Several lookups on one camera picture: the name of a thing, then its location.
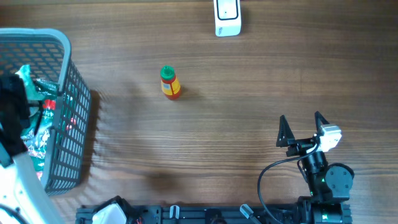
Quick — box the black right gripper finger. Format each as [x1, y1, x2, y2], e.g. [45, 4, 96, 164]
[315, 111, 330, 136]
[276, 115, 295, 147]

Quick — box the red sauce bottle green cap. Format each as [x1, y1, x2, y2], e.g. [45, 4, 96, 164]
[159, 65, 182, 101]

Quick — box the green glove package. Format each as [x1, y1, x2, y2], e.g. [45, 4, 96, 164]
[16, 65, 58, 172]

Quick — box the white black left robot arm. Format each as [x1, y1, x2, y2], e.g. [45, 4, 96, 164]
[1, 75, 65, 223]

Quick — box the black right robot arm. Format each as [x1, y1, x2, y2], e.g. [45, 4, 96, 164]
[276, 111, 354, 223]

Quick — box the white barcode scanner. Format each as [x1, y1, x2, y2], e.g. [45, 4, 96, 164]
[213, 0, 242, 37]

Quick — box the grey plastic mesh basket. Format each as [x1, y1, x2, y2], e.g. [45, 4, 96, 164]
[1, 28, 91, 195]

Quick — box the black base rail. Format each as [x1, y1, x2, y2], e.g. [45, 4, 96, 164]
[75, 203, 353, 224]

